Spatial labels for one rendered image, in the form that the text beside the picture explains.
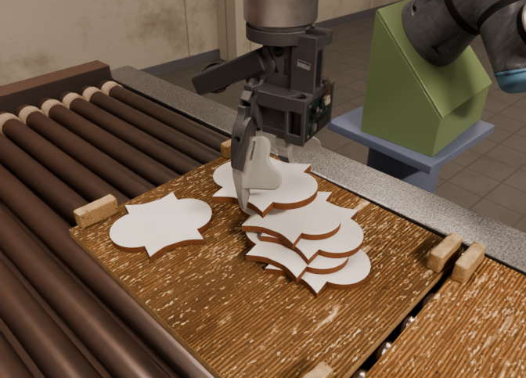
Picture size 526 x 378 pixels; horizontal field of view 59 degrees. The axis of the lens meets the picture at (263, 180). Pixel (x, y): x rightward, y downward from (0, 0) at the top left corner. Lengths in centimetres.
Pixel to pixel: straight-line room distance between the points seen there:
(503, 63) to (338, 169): 32
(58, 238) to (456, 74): 81
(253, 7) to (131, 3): 323
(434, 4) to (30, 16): 281
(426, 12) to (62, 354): 82
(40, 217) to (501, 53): 78
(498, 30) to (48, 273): 78
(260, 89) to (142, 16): 327
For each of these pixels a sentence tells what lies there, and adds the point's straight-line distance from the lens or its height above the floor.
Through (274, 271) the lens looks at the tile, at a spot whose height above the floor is 94.
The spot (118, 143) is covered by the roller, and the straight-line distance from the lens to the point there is 93.
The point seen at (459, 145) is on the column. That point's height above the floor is 87.
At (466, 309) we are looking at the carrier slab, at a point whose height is 94.
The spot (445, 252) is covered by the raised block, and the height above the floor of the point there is 96.
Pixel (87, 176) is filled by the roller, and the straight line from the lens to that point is 85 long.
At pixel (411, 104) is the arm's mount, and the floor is 97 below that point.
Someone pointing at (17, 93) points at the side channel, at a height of 94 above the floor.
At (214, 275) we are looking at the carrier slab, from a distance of 59.
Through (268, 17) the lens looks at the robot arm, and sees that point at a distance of 47.
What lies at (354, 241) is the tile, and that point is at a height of 97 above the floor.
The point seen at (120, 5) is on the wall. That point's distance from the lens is 365.
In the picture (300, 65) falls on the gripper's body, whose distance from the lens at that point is 48.
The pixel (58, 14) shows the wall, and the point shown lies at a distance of 349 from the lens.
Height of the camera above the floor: 135
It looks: 33 degrees down
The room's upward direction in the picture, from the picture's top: straight up
